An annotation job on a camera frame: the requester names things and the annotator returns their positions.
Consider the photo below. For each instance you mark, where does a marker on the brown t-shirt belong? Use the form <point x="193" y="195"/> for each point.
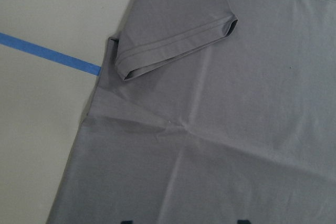
<point x="210" y="111"/>

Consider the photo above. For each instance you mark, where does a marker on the blue tape line lengthwise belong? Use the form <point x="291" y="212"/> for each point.
<point x="49" y="54"/>

